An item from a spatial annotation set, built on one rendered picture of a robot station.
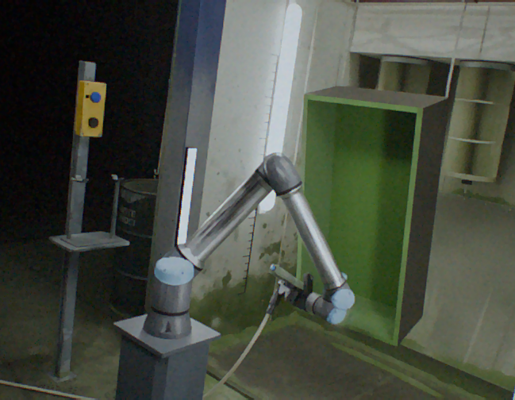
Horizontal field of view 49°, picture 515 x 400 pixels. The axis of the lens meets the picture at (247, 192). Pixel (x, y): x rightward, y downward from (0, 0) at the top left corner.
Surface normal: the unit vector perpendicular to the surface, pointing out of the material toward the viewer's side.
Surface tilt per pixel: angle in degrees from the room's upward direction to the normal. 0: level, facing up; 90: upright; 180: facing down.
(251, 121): 90
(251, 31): 90
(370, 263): 102
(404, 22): 90
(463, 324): 57
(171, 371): 90
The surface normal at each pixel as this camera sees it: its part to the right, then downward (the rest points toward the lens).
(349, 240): -0.60, 0.26
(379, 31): -0.66, 0.04
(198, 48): 0.74, 0.22
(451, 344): -0.48, -0.50
